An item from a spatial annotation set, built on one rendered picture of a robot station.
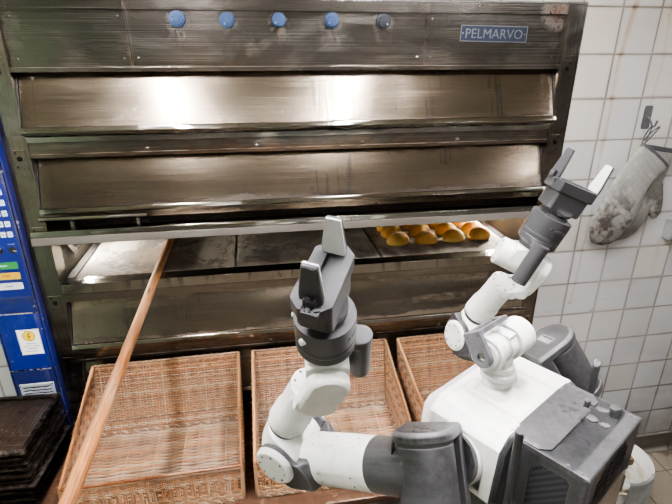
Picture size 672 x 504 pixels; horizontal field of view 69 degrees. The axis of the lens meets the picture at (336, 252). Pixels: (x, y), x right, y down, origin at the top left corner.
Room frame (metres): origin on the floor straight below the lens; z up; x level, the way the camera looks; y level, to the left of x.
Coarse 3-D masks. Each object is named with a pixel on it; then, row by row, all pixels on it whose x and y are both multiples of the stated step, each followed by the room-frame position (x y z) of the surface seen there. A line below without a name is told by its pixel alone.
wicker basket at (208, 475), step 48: (96, 384) 1.52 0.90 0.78; (144, 384) 1.55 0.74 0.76; (192, 384) 1.58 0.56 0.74; (240, 384) 1.53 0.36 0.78; (144, 432) 1.48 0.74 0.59; (192, 432) 1.49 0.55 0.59; (240, 432) 1.30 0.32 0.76; (96, 480) 1.26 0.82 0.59; (144, 480) 1.13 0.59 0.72; (192, 480) 1.16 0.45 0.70; (240, 480) 1.26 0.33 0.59
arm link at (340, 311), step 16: (320, 256) 0.59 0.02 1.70; (336, 256) 0.60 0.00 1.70; (352, 256) 0.59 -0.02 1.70; (336, 272) 0.56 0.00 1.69; (336, 288) 0.54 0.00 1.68; (336, 304) 0.53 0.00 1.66; (352, 304) 0.61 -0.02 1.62; (304, 320) 0.52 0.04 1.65; (320, 320) 0.51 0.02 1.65; (336, 320) 0.55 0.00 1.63; (352, 320) 0.58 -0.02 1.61; (304, 336) 0.56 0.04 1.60; (320, 336) 0.56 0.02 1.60; (336, 336) 0.56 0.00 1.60; (352, 336) 0.58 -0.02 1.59; (320, 352) 0.56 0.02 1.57; (336, 352) 0.57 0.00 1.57
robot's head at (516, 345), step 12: (504, 324) 0.75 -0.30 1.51; (516, 324) 0.75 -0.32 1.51; (528, 324) 0.75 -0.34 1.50; (492, 336) 0.72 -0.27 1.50; (504, 336) 0.72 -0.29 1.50; (516, 336) 0.73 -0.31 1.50; (528, 336) 0.73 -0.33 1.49; (504, 348) 0.70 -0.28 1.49; (516, 348) 0.72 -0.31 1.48; (528, 348) 0.73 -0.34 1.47; (504, 360) 0.68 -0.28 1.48; (504, 372) 0.71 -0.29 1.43; (516, 372) 0.72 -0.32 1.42
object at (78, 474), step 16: (160, 256) 1.76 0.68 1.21; (160, 272) 1.63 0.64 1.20; (144, 304) 1.37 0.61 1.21; (128, 336) 1.19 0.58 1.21; (128, 352) 1.12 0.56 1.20; (112, 384) 0.98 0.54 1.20; (112, 400) 0.93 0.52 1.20; (96, 416) 0.86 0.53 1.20; (96, 432) 0.82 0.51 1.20; (80, 448) 0.78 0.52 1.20; (96, 448) 0.79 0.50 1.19; (80, 464) 0.73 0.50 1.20; (80, 480) 0.70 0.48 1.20; (64, 496) 0.66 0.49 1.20
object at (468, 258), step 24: (288, 264) 1.75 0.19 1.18; (360, 264) 1.75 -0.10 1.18; (384, 264) 1.77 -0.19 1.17; (408, 264) 1.78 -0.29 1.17; (432, 264) 1.80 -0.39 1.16; (456, 264) 1.82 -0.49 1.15; (480, 264) 1.83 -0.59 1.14; (72, 288) 1.57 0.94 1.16; (96, 288) 1.59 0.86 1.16; (120, 288) 1.60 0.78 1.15; (144, 288) 1.61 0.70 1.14
